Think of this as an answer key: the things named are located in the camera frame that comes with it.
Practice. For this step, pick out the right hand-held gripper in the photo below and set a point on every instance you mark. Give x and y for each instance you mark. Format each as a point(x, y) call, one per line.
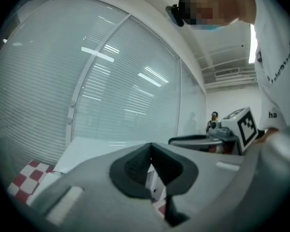
point(246, 129)

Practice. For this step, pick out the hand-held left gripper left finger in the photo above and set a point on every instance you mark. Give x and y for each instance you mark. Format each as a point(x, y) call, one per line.
point(91, 178)

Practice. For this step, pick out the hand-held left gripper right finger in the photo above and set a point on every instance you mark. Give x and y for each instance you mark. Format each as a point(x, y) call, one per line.
point(207, 178)

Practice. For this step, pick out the person's right forearm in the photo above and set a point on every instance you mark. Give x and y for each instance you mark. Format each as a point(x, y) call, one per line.
point(265, 135)

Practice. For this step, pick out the red white checkered tablecloth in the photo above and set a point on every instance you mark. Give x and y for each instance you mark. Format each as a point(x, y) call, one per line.
point(26, 180)

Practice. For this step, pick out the ceiling air vent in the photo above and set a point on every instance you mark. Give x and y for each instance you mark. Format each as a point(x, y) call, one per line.
point(227, 72)

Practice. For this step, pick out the glass partition with blinds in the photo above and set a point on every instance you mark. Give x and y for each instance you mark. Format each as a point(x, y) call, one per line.
point(111, 81)

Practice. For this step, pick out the blue face mask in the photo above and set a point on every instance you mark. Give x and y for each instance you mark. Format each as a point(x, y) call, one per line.
point(207, 28)

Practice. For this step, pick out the long ceiling light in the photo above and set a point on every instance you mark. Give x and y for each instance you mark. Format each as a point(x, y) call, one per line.
point(251, 43)

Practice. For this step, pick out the person's white t-shirt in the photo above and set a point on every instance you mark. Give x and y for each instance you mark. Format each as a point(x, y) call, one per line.
point(275, 57)

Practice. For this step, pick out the black head-mounted camera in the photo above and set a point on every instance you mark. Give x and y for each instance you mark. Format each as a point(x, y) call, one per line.
point(175, 11)

